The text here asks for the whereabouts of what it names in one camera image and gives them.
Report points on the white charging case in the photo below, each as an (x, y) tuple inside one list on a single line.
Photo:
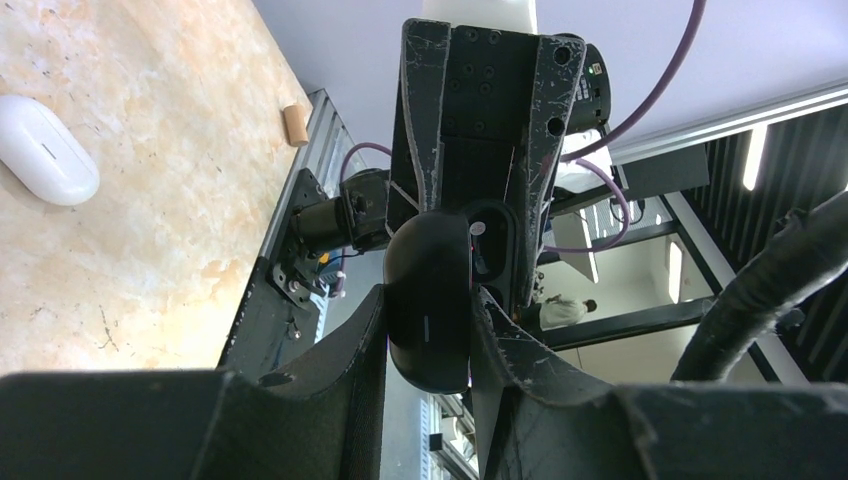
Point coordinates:
[(44, 155)]

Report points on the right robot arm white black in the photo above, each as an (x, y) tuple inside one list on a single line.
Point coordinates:
[(364, 196)]

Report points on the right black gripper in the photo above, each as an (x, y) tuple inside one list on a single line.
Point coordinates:
[(496, 123)]

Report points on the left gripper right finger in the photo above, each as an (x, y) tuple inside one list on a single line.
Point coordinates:
[(539, 417)]

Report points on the wooden cylinder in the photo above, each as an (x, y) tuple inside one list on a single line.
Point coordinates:
[(295, 122)]

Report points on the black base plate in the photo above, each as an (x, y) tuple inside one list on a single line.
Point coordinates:
[(277, 318)]

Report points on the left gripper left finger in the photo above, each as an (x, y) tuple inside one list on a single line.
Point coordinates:
[(317, 417)]

